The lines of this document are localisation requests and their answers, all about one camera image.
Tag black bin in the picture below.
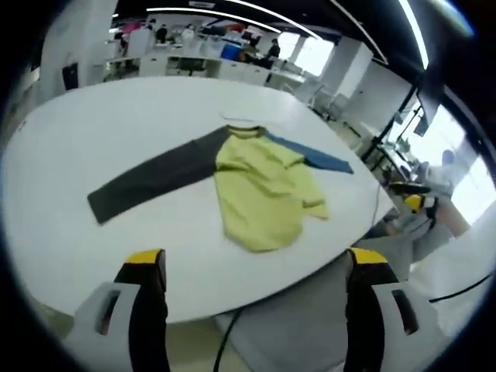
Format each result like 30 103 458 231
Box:
61 64 81 90

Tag straight ceiling light strip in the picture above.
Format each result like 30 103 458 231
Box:
398 0 429 71

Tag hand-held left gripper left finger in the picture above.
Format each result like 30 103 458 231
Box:
65 248 171 372

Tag person's grey trousers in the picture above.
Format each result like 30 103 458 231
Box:
215 215 454 372

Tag yellow blue grey long-sleeve garment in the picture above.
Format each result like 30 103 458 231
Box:
87 124 356 255

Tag white template outline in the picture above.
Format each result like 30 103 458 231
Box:
219 111 298 131

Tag white square pillar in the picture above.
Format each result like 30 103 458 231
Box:
40 0 117 94

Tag person's right hand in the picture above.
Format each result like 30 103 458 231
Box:
437 201 460 230

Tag white cabinet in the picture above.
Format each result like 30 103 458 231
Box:
127 27 152 55

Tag person's white coat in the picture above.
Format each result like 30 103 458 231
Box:
410 228 496 334

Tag black office chair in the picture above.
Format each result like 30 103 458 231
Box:
176 57 205 77

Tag curved ceiling light strip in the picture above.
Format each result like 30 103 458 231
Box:
146 5 282 34

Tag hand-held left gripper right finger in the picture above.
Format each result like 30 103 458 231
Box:
343 246 446 372

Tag white office desk row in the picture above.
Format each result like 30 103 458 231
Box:
104 53 307 88

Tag black cable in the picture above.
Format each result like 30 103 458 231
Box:
212 309 241 372
428 273 495 303

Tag black display screen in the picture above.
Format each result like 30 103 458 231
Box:
414 88 439 136

